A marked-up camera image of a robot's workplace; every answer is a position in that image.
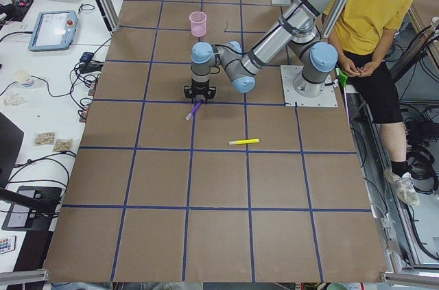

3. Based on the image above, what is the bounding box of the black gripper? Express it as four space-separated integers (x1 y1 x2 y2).
183 80 216 104

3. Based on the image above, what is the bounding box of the purple pen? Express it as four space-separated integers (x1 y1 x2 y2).
185 98 205 121

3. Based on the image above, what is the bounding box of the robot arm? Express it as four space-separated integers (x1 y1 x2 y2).
184 0 338 99

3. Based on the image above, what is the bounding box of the pink mesh cup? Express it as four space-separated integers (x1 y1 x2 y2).
189 11 207 38

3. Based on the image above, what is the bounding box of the paper cup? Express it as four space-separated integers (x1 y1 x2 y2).
14 70 35 88

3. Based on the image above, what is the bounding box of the yellow pen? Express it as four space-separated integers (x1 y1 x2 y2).
228 138 260 145

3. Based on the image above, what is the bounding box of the brown paper table cover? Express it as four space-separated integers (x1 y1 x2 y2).
44 0 386 282

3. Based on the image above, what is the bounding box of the snack bag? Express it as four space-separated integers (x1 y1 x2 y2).
34 132 56 146
53 138 73 152

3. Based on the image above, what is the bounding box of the lower teach pendant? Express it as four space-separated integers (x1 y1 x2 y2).
28 10 78 52

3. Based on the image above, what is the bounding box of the person in yellow shirt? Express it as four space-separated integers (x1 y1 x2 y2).
328 0 420 206

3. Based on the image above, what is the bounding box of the remote control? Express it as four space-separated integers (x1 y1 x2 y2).
0 235 16 254

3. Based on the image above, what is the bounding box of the black cables bundle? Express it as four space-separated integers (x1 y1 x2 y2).
44 51 106 106

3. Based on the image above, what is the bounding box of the black camera stand base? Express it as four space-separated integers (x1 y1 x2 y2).
1 186 62 232

